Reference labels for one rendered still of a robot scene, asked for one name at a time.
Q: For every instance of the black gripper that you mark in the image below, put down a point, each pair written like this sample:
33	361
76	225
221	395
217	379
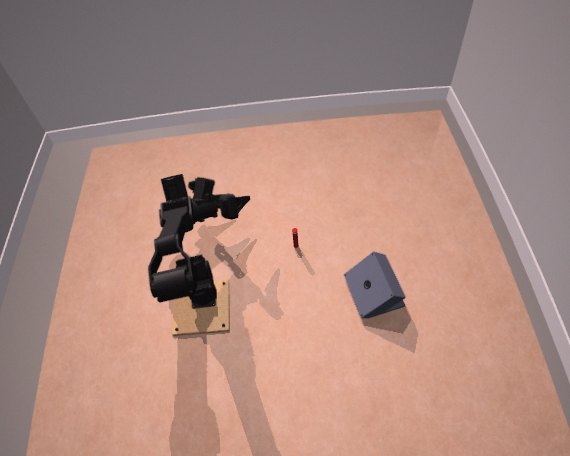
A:
229	206

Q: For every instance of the grey sloped panel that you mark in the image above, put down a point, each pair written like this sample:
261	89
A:
374	286

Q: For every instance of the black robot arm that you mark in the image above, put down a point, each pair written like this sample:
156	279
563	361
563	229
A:
192	276

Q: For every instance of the red peg with white band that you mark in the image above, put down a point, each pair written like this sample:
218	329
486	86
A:
295	237

